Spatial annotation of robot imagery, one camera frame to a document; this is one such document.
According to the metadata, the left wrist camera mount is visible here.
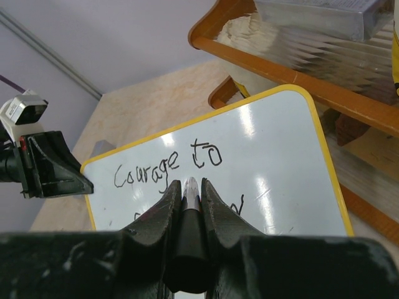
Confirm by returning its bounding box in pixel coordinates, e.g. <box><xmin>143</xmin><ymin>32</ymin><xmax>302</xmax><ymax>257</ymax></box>
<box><xmin>1</xmin><ymin>89</ymin><xmax>48</xmax><ymax>143</ymax></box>

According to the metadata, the grey block behind whiteboard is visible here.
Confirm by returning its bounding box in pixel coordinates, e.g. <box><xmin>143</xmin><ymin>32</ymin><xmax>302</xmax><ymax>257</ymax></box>
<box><xmin>92</xmin><ymin>140</ymin><xmax>116</xmax><ymax>156</ymax></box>

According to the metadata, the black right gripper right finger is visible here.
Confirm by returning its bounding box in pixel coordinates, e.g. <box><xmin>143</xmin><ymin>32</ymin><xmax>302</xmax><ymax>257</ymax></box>
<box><xmin>201</xmin><ymin>179</ymin><xmax>398</xmax><ymax>298</ymax></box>

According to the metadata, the white marker pen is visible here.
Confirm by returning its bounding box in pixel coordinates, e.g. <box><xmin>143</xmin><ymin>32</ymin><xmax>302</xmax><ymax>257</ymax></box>
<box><xmin>163</xmin><ymin>177</ymin><xmax>213</xmax><ymax>294</ymax></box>

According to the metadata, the yellow framed whiteboard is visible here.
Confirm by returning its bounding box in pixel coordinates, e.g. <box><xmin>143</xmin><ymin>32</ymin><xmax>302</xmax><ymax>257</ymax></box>
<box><xmin>81</xmin><ymin>84</ymin><xmax>353</xmax><ymax>236</ymax></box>

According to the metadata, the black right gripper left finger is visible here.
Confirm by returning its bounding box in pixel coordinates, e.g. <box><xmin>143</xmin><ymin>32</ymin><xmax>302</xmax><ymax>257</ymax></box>
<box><xmin>1</xmin><ymin>180</ymin><xmax>182</xmax><ymax>298</ymax></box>

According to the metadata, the orange wooden shelf rack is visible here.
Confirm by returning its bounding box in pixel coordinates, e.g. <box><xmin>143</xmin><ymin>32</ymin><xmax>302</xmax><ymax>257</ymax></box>
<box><xmin>188</xmin><ymin>1</ymin><xmax>398</xmax><ymax>242</ymax></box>

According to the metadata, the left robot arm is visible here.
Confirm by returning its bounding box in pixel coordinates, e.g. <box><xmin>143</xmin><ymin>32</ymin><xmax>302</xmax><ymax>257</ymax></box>
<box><xmin>1</xmin><ymin>131</ymin><xmax>94</xmax><ymax>199</ymax></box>

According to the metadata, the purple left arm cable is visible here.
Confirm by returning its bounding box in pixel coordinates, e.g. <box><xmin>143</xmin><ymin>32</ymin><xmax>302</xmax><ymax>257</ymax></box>
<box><xmin>0</xmin><ymin>74</ymin><xmax>27</xmax><ymax>93</ymax></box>

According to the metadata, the clear plastic box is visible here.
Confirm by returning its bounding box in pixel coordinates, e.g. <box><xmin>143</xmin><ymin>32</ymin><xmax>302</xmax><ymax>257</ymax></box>
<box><xmin>254</xmin><ymin>0</ymin><xmax>395</xmax><ymax>42</ymax></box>

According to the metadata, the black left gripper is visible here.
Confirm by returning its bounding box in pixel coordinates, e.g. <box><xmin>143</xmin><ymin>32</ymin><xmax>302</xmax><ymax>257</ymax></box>
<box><xmin>17</xmin><ymin>131</ymin><xmax>94</xmax><ymax>199</ymax></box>

